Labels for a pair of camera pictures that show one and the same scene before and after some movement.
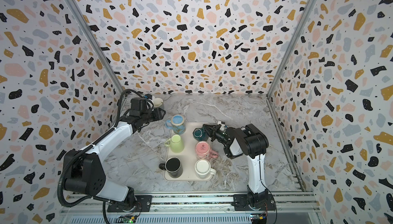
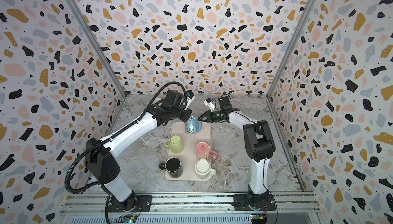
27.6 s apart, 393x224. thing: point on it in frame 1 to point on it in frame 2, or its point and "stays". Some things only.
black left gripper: (157, 113) to (188, 113)
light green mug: (176, 144) stays
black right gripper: (215, 132) to (210, 115)
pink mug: (203, 151) stays
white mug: (202, 168) stays
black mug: (173, 165) stays
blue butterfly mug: (178, 124) to (193, 125)
